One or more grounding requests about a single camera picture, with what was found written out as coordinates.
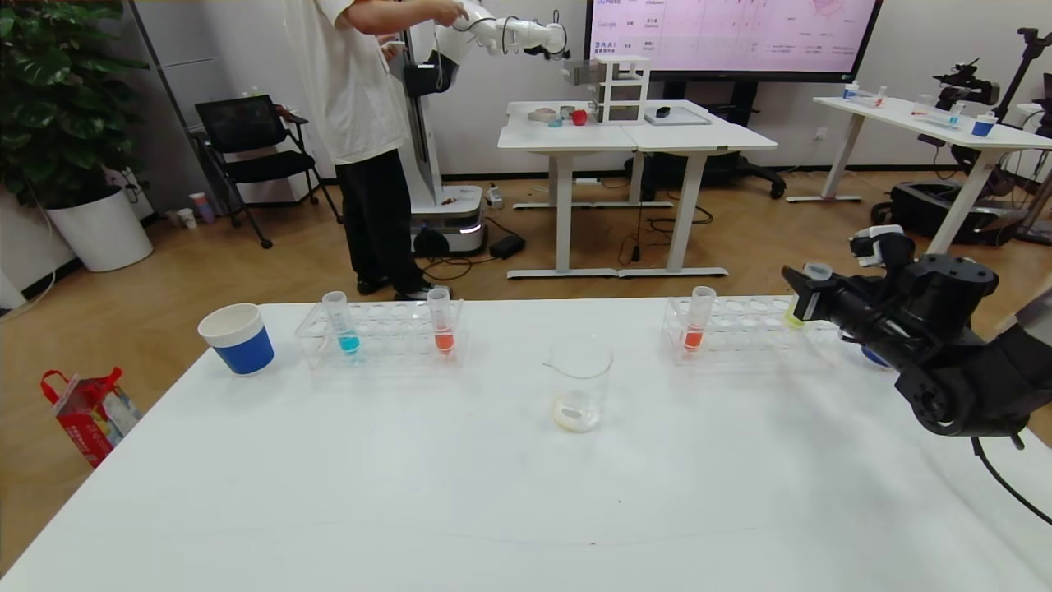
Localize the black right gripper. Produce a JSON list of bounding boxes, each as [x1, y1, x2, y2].
[[780, 264, 893, 340]]

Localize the yellow pigment test tube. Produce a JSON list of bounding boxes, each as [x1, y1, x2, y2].
[[784, 261, 833, 330]]

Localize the red pigment test tube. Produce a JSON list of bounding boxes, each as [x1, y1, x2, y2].
[[427, 287, 459, 358], [683, 285, 718, 355]]

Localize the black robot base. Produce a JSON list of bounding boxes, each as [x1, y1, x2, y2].
[[870, 180, 1029, 248]]

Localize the clear acrylic tube rack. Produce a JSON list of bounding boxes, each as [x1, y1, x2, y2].
[[295, 298, 468, 370], [662, 294, 844, 365]]

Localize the small clear tube rack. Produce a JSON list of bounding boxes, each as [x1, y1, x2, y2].
[[842, 81, 891, 109]]

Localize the clear glass beaker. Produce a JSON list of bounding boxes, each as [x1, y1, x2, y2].
[[543, 335, 616, 435]]

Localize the blue pigment test tube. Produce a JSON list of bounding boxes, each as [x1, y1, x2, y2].
[[321, 291, 363, 359]]

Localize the black display stand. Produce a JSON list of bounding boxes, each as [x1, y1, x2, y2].
[[639, 80, 788, 201]]

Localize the white standing desk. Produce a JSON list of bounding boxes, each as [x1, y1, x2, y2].
[[620, 100, 780, 280], [496, 100, 641, 281]]

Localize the grey mouse pad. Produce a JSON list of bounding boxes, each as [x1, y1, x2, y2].
[[643, 106, 713, 127]]

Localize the long white desk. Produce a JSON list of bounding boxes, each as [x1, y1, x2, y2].
[[785, 95, 1052, 269]]

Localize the beige plastic stool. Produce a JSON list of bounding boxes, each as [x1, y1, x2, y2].
[[997, 284, 1052, 340]]

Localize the white shelf unit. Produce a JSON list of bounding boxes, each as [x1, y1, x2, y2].
[[591, 55, 653, 127]]

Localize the white mobile robot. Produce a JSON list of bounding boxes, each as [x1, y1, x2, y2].
[[386, 0, 573, 257]]

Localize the person in white shirt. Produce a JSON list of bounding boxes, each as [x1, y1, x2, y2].
[[283, 0, 470, 302]]

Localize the black office chair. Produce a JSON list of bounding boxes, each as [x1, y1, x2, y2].
[[194, 94, 345, 251]]

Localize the white plant pot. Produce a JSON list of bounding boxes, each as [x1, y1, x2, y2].
[[44, 184, 155, 275]]

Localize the red shopping bag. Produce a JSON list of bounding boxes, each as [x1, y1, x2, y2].
[[40, 367, 143, 470]]

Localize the green leafy plant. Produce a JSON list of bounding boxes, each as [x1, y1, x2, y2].
[[0, 0, 151, 211]]

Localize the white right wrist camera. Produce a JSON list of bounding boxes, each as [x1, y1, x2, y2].
[[850, 225, 906, 266]]

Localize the large wall display screen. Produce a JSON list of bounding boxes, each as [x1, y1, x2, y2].
[[584, 0, 885, 84]]

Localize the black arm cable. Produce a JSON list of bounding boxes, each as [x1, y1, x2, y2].
[[970, 436, 1052, 528]]

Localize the black camera tripod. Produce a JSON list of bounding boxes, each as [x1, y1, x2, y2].
[[990, 27, 1052, 247]]

